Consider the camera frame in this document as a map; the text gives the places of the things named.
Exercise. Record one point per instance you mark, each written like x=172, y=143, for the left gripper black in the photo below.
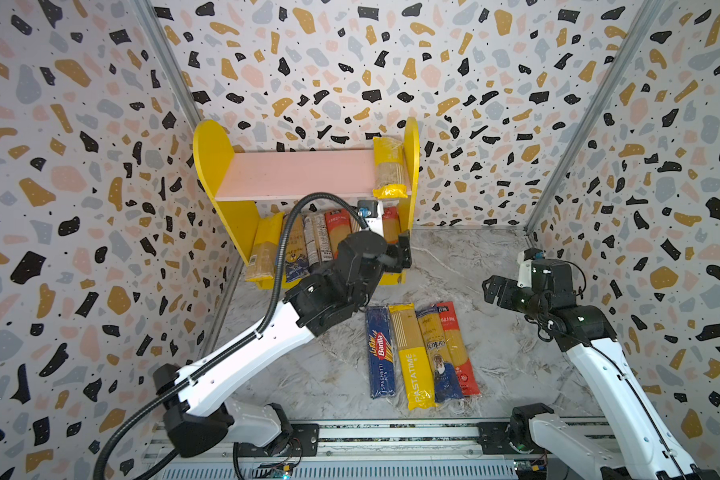
x=400, y=254

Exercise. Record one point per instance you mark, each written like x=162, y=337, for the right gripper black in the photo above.
x=495, y=289

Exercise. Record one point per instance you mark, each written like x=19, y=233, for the clear bag white label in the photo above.
x=317, y=240

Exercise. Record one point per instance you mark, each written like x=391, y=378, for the clear spaghetti bag Chinese text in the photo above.
x=296, y=258

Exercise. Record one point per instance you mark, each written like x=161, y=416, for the blue Barilla spaghetti bag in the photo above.
x=380, y=353

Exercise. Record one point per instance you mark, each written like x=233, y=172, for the red spaghetti bag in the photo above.
x=457, y=349
x=391, y=225
x=338, y=225

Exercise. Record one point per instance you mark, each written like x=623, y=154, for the yellow Pastatime bag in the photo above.
x=389, y=168
x=416, y=371

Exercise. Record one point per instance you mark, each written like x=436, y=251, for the blue-top spaghetti bag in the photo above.
x=446, y=382

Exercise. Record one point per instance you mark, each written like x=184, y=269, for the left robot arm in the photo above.
x=200, y=412

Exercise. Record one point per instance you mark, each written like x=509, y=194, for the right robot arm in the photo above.
x=647, y=448

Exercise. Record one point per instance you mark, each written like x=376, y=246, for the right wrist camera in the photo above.
x=525, y=260

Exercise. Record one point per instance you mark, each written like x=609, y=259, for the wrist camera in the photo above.
x=525, y=260
x=371, y=211

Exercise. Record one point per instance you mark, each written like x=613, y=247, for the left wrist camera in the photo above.
x=371, y=211

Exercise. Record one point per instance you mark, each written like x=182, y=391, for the metal base rail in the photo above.
x=382, y=449

